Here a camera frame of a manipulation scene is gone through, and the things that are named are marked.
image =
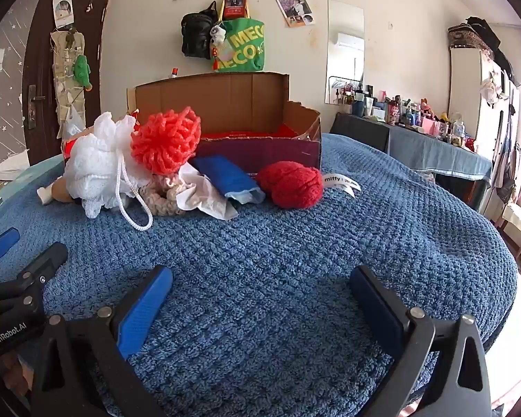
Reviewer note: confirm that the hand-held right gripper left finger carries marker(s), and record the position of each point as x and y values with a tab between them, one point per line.
143	308

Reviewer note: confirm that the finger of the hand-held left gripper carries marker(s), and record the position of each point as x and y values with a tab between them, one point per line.
47	263
2	243

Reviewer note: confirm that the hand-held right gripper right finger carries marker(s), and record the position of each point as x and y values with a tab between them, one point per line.
373	308

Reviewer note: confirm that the white mesh bath pouf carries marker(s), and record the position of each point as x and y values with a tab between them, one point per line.
95	160

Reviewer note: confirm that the red knitted plush toy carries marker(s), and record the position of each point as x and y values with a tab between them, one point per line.
291	184

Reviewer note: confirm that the blue cloth roll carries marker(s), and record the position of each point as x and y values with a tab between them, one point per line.
225	173

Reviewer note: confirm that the coral foam net ball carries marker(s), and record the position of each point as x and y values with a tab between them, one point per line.
165	139

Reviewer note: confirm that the brown cardboard box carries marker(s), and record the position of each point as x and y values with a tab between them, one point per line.
243	104

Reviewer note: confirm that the tan and white soft toy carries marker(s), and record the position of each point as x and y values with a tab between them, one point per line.
56	192

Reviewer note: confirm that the person's left hand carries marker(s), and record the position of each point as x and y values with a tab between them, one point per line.
13	373

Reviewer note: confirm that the light teal sheet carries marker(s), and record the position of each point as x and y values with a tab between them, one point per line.
30	171

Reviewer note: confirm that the beige crochet piece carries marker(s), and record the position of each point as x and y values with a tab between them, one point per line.
165	202

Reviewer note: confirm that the red cloth item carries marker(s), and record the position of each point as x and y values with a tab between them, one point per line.
69	147

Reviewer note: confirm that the white crumpled cloth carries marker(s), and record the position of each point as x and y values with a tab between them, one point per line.
199	200

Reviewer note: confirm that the blue knitted blanket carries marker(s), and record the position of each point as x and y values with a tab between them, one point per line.
265	247

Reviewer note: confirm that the grey-blue table cloth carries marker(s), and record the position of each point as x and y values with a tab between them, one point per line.
430	152

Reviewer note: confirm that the stool with white cushion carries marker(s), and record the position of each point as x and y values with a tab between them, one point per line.
519	217

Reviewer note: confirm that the beige hanging organiser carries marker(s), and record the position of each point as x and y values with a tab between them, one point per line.
63	78

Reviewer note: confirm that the black chair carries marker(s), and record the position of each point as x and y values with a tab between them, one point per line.
360	132

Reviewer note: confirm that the green plush toy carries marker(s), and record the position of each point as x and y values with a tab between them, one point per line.
82	71

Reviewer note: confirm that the hanging clothes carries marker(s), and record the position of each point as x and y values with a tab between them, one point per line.
510	169

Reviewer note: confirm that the dark brown door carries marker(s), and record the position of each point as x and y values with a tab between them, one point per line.
41	52

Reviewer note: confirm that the photo card on door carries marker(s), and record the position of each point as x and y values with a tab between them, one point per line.
63	8

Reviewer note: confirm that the white wardrobe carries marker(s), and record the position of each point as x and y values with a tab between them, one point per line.
464	82

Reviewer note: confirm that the white hanging cloth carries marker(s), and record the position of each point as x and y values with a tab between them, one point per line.
489	89

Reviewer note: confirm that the black backpack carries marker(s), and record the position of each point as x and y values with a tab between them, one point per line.
197	34

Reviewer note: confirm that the green tote bag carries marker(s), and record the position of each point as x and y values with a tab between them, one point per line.
243	43

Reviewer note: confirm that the small panda plush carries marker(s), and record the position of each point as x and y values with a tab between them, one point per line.
218	32

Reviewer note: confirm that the patterned suitcase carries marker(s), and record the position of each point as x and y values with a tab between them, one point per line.
466	34

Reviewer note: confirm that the black bag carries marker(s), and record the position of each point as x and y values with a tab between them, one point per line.
482	26

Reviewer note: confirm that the red hanging pouch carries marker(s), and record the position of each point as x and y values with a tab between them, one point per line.
235	6

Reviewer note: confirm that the wall mirror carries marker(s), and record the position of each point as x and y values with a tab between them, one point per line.
345	21

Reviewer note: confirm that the photo wall poster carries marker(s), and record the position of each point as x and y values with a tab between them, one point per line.
296	11

